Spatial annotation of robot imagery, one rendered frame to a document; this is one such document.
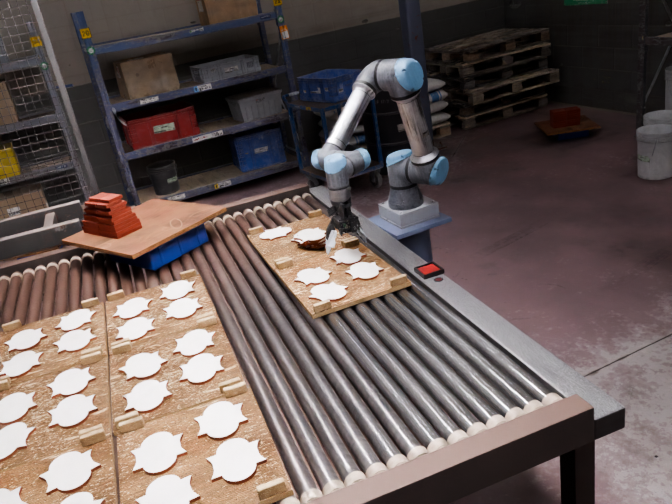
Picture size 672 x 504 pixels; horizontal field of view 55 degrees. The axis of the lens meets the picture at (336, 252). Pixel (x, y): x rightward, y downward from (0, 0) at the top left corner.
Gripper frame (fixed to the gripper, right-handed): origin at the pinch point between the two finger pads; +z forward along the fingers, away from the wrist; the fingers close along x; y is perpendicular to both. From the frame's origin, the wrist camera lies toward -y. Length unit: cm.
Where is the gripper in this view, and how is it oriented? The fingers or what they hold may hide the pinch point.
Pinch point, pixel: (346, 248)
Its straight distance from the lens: 233.5
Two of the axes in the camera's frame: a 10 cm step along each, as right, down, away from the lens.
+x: 9.1, -2.9, 2.8
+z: 1.5, 8.9, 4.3
